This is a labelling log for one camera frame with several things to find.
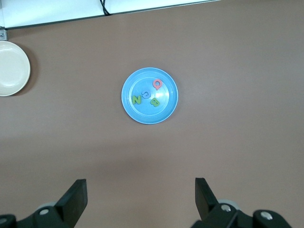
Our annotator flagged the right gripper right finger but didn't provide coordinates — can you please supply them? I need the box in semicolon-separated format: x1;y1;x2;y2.
191;177;293;228

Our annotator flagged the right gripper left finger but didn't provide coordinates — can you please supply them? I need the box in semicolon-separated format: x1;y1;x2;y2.
0;179;88;228

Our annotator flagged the blue plate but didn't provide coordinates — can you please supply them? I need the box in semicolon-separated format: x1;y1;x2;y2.
121;67;179;125

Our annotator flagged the beige plate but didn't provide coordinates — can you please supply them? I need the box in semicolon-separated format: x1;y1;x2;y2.
0;40;31;97

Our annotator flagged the black cable at table edge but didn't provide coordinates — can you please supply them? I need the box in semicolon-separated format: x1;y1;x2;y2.
99;0;113;16

